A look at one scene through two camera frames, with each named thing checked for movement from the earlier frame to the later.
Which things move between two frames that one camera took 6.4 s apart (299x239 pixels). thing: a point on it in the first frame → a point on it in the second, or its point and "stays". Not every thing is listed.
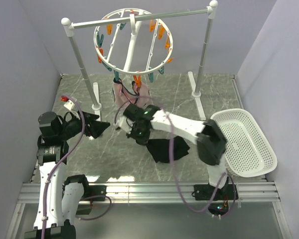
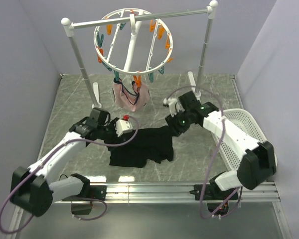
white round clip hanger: x=133 y=48 stays
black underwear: x=160 y=149 → x=153 y=144
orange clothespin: x=138 y=80 stays
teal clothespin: x=116 y=75 stays
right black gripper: x=142 y=140 → x=172 y=123
